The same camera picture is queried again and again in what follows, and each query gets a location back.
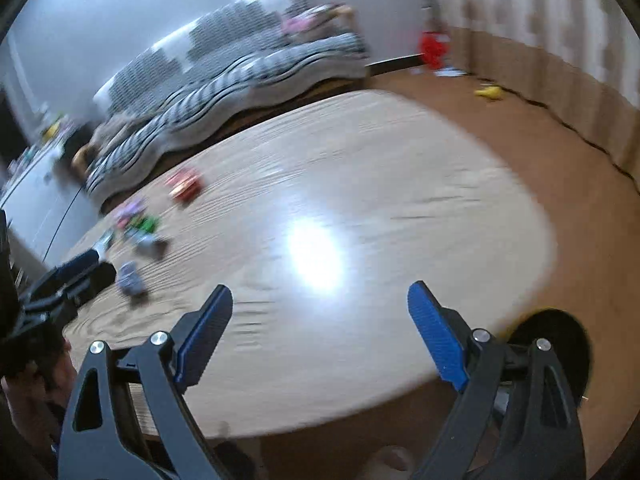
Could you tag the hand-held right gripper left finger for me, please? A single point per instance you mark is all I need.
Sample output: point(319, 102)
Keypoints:
point(205, 335)

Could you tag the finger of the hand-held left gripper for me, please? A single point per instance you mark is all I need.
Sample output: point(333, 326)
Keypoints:
point(95, 280)
point(75, 266)

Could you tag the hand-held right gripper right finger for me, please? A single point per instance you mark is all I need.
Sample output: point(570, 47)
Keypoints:
point(440, 335)

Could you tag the blue wrapper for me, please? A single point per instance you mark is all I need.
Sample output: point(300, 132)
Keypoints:
point(131, 277)

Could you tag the grey wrapper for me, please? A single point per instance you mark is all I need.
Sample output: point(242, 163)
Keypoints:
point(146, 244)

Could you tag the pink and purple wrapper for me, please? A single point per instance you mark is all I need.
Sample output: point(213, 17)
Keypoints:
point(131, 211)

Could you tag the black trash bin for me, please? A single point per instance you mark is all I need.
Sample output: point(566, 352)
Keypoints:
point(550, 327)

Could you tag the red cigarette box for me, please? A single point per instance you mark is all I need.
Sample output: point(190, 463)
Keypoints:
point(185, 185)

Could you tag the person's left hand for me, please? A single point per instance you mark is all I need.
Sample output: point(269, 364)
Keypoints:
point(60, 370)

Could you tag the white dresser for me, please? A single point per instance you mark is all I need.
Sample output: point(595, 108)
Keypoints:
point(40, 210)

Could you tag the black cabinet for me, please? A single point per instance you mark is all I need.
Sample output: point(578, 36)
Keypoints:
point(75, 147)

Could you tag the yellow box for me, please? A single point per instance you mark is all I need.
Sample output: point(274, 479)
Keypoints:
point(51, 130)

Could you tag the beige crumpled clothes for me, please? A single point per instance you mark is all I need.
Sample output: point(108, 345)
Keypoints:
point(112, 132)

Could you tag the wooden sofa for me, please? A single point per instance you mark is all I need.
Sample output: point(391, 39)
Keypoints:
point(225, 85)

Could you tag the yellow toy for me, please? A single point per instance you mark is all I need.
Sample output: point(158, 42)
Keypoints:
point(489, 92)

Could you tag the black and white striped blanket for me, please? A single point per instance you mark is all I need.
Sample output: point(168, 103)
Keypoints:
point(240, 70)

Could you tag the white papers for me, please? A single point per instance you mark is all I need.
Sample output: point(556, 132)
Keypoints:
point(450, 72)

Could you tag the red bag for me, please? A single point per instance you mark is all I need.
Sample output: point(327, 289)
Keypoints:
point(434, 49)

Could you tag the beige patterned curtain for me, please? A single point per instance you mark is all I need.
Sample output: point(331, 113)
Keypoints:
point(550, 35)

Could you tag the pink printed cushion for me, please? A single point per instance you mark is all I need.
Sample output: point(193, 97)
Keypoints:
point(299, 24)

